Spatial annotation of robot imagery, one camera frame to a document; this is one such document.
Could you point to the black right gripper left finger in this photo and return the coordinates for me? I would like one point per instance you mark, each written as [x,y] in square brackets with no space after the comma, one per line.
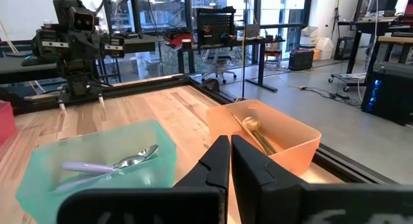
[213,172]

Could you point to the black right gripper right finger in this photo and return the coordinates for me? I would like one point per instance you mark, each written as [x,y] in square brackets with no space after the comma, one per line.
[255,185]

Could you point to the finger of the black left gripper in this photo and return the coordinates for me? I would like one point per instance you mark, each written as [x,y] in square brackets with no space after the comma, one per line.
[96,46]
[64,46]

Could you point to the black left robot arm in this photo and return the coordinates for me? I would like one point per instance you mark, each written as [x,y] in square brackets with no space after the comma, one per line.
[75,78]

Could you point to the black computer mouse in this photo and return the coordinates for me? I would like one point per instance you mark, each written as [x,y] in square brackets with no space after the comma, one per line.
[32,61]

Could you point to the grey desk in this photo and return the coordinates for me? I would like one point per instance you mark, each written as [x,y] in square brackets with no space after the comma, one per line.
[19,69]

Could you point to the orange translucent plastic bin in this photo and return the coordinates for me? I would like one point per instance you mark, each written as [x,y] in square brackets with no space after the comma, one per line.
[290,146]

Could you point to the large glass window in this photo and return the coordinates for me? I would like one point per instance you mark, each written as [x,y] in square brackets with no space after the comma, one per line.
[161,11]

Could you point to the pink plastic bin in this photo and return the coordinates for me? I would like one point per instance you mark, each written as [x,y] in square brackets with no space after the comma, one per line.
[6,120]

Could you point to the black tripod stand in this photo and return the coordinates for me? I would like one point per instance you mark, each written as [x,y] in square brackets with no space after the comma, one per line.
[244,72]

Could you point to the office chair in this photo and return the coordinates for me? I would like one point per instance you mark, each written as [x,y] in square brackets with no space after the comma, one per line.
[217,64]

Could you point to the black desk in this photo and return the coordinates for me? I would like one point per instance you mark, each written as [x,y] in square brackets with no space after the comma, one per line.
[261,66]

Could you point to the black pegboard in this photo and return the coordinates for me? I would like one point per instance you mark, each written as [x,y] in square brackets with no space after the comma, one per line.
[216,27]

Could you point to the black crate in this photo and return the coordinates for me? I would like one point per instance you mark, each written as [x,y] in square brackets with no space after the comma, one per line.
[300,59]

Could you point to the wheeled cart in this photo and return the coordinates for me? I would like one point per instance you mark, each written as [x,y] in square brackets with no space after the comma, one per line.
[348,77]

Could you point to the teal translucent plastic bin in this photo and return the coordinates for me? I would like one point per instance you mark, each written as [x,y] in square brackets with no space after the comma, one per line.
[48,198]

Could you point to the white cardboard box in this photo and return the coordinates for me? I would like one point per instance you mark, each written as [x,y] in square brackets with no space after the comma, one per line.
[309,35]
[324,48]

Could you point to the black computer tower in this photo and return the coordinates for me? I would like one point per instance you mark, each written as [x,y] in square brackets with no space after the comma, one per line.
[390,98]

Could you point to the black table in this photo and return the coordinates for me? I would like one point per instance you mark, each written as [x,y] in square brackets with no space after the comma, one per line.
[355,49]

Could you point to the wooden-top table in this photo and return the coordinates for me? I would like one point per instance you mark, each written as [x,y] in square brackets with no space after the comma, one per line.
[395,40]

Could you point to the black computer monitor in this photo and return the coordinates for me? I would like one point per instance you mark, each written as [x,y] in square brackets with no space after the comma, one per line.
[384,1]

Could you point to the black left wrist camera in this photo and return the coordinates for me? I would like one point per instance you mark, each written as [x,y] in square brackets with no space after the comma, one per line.
[82,21]

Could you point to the black aluminium table frame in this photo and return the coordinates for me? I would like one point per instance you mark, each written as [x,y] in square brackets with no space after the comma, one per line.
[355,172]

